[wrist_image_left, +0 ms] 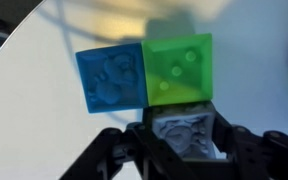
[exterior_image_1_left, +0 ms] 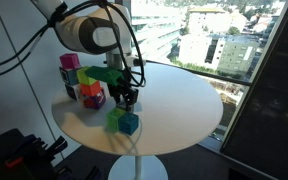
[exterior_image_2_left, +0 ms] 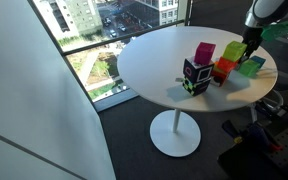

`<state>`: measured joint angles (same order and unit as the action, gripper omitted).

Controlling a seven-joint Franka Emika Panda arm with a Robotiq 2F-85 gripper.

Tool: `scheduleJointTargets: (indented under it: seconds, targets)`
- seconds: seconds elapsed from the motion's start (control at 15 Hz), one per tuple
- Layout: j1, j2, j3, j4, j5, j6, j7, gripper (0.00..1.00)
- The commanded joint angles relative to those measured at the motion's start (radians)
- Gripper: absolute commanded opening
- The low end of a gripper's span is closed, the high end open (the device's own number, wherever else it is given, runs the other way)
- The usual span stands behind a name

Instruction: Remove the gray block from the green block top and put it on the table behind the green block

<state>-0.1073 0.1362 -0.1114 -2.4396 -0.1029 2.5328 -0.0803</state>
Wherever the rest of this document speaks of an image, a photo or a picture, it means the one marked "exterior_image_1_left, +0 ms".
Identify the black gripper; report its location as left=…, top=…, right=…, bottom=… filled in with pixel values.
left=107, top=78, right=140, bottom=113

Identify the blue embossed block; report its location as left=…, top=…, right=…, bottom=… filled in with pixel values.
left=118, top=112, right=140, bottom=136

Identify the green block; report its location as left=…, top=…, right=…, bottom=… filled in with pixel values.
left=105, top=107, right=127, bottom=132

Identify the purple orange patterned block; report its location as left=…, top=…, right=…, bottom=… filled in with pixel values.
left=82, top=88, right=107, bottom=110

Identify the lime yellow block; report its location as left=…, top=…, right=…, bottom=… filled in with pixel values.
left=76, top=66, right=98, bottom=86

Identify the magenta pink block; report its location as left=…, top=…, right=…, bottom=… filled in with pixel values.
left=59, top=53, right=82, bottom=70

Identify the blue black white cube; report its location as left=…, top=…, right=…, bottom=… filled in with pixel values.
left=58, top=66, right=80, bottom=86

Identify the black clamp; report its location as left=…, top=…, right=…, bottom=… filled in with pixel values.
left=33, top=134, right=69, bottom=158

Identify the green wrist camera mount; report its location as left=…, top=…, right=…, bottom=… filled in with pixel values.
left=84, top=65, right=125, bottom=86

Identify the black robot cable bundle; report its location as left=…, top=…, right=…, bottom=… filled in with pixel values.
left=0, top=0, right=147, bottom=88

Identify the white table pedestal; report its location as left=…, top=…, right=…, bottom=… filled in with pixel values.
left=107, top=154, right=169, bottom=180

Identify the dark window frame bar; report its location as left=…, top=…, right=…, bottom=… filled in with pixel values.
left=140, top=59, right=252, bottom=87

